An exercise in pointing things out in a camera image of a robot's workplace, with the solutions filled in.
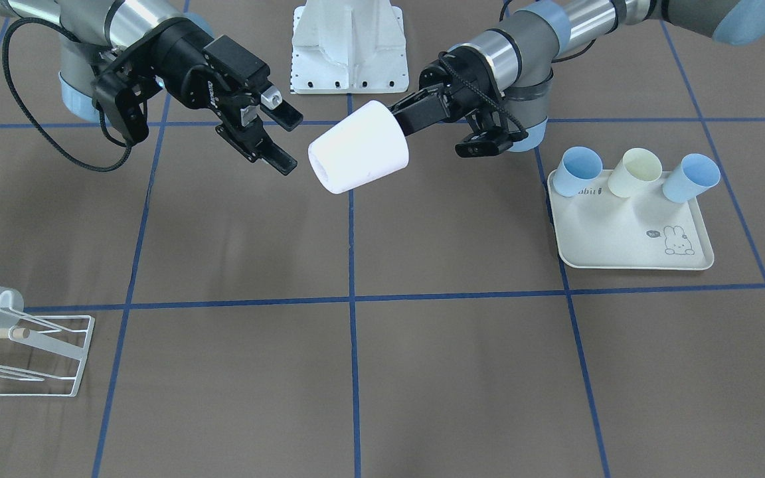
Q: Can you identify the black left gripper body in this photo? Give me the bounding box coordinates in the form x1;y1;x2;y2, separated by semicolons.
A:
419;56;500;130

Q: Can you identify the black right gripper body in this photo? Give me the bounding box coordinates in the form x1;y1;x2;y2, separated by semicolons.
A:
151;19;271;130

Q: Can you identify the pink plastic cup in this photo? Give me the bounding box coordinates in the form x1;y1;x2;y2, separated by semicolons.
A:
307;100;409;194

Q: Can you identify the light blue cup back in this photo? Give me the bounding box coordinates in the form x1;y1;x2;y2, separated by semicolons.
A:
550;146;603;197
661;153;721;203

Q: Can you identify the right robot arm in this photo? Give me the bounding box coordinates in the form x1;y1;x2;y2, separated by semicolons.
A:
0;1;303;175

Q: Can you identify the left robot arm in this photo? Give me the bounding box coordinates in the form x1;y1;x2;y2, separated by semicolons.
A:
390;1;765;157

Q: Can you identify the cream plastic cup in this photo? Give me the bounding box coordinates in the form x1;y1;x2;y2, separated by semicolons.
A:
607;147;663;199

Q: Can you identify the cream plastic tray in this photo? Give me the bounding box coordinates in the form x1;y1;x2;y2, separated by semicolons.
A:
547;169;715;270

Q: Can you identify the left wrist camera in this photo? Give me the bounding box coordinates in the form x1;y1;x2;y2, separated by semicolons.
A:
455;128;514;158

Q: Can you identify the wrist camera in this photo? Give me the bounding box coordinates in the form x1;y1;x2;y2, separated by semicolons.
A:
94;72;149;144
455;128;514;158

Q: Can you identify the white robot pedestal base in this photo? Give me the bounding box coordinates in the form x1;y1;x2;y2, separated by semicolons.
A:
290;1;409;95

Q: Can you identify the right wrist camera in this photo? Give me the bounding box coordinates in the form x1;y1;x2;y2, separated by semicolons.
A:
94;72;149;144

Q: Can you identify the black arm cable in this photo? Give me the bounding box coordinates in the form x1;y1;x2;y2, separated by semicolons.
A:
1;17;132;173

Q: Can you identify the white wire cup rack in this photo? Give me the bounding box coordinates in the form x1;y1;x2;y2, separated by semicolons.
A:
0;291;96;398

